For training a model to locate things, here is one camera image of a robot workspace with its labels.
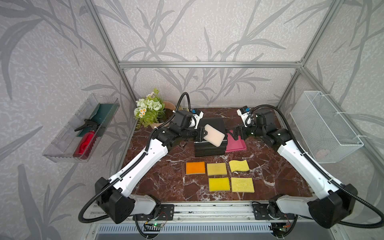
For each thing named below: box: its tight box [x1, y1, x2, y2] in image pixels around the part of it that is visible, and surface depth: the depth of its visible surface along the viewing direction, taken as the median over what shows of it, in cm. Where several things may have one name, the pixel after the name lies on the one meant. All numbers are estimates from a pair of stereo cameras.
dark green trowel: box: [74, 103, 119, 137], surface depth 67 cm
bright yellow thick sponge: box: [208, 177, 231, 192], surface depth 84 cm
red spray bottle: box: [73, 121, 98, 160], surface depth 61 cm
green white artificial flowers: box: [133, 88, 166, 129], surface depth 82 cm
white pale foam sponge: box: [203, 124, 226, 148], surface depth 75 cm
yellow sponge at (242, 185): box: [231, 177, 255, 193], surface depth 84 cm
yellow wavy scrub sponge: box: [229, 159, 250, 172], surface depth 90 cm
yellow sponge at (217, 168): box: [207, 162, 228, 176], surface depth 89 cm
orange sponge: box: [185, 161, 206, 175], surface depth 90 cm
